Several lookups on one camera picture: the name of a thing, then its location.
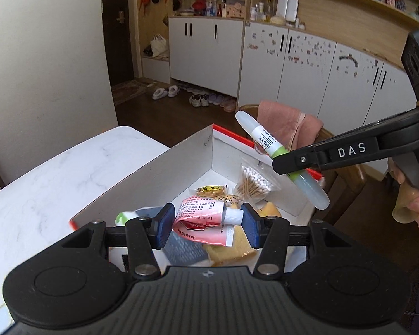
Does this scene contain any cotton swab bag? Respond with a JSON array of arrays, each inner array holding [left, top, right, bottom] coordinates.
[[233, 162, 283, 204]]

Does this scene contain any orange striped snack packet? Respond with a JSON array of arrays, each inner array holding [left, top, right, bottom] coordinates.
[[215, 193, 244, 206]]

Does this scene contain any yellow label snack packet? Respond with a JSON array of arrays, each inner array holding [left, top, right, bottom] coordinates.
[[196, 185, 230, 199]]

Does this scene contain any green and white tube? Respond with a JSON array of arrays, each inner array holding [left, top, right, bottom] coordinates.
[[235, 110, 331, 211]]

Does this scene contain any wooden open shelving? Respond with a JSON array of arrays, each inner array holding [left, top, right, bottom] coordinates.
[[253, 0, 419, 68]]

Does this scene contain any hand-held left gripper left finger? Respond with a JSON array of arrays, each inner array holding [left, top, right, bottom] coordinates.
[[61, 202, 176, 280]]

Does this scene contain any white sticker-covered cabinet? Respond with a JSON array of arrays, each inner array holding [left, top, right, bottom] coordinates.
[[238, 21, 337, 119]]

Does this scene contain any person's right hand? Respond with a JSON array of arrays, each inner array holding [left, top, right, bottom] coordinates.
[[387, 157, 419, 236]]

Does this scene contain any red cardboard box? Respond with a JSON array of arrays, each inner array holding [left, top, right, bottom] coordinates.
[[69, 123, 330, 276]]

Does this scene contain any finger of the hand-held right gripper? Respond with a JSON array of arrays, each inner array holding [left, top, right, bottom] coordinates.
[[272, 109, 419, 177]]

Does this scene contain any white and green packet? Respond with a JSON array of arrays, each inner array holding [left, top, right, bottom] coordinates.
[[115, 207, 163, 227]]

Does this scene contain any black packet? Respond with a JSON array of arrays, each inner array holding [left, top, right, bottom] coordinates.
[[167, 232, 210, 267]]

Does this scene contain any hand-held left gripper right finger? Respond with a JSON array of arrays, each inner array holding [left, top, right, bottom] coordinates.
[[240, 202, 358, 280]]

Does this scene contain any patterned door rug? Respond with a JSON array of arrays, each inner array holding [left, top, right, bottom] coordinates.
[[111, 80, 149, 106]]

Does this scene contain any bagged sliced bread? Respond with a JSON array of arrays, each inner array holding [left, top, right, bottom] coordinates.
[[203, 225, 258, 266]]

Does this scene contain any dark brown door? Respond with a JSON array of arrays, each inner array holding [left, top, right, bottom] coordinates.
[[101, 0, 133, 81]]

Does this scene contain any pink cream tube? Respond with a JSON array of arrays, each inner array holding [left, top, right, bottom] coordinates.
[[172, 196, 245, 247]]

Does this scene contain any light wooden box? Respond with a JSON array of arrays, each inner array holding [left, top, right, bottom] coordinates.
[[225, 2, 246, 18]]

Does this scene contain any white tote bag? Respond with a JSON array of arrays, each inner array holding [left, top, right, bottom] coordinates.
[[150, 34, 168, 58]]

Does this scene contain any white shoe bench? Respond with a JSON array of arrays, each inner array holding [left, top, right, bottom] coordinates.
[[141, 56, 171, 85]]

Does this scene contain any pink towel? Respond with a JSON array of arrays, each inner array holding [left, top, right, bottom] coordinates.
[[257, 100, 324, 151]]

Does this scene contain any white cabinet with arc mark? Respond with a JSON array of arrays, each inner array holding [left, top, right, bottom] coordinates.
[[318, 44, 419, 141]]

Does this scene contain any light wooden chair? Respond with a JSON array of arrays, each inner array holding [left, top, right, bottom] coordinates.
[[237, 104, 369, 224]]

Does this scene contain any white base cabinet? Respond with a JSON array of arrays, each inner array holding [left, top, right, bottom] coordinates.
[[168, 16, 246, 98]]

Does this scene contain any white rounded container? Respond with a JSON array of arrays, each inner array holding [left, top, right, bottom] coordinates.
[[276, 0, 299, 22]]

